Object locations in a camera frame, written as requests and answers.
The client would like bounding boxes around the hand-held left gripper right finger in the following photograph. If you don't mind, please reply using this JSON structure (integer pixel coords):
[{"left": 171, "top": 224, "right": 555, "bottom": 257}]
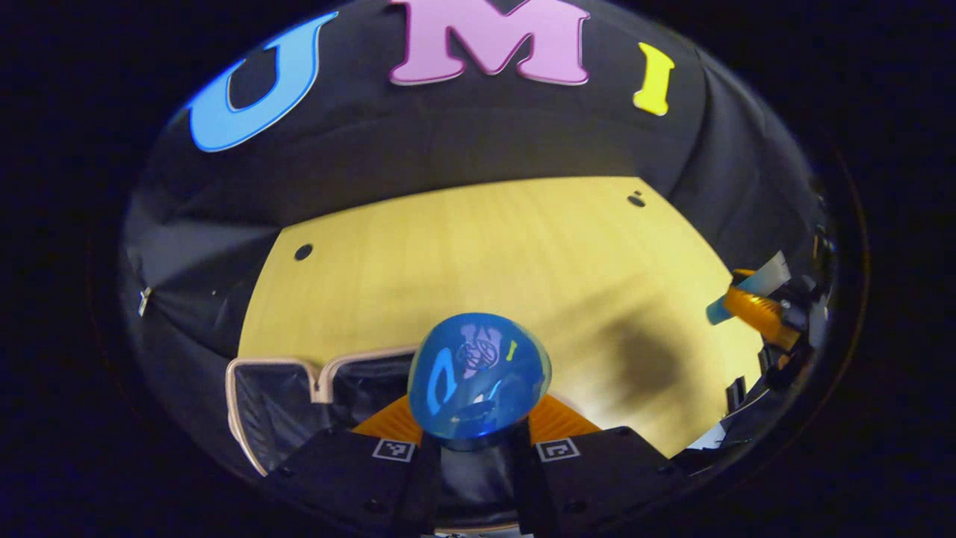
[{"left": 510, "top": 394, "right": 692, "bottom": 537}]

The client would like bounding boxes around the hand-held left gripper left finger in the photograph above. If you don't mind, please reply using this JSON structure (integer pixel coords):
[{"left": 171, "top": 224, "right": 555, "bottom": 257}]
[{"left": 258, "top": 395, "right": 443, "bottom": 537}]

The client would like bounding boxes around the blue jar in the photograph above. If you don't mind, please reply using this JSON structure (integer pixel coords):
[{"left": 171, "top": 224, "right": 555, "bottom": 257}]
[{"left": 407, "top": 312, "right": 553, "bottom": 451}]

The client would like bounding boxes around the beige pink suitcase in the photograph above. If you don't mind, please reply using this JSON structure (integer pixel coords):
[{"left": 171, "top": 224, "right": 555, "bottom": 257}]
[{"left": 226, "top": 345, "right": 524, "bottom": 535}]

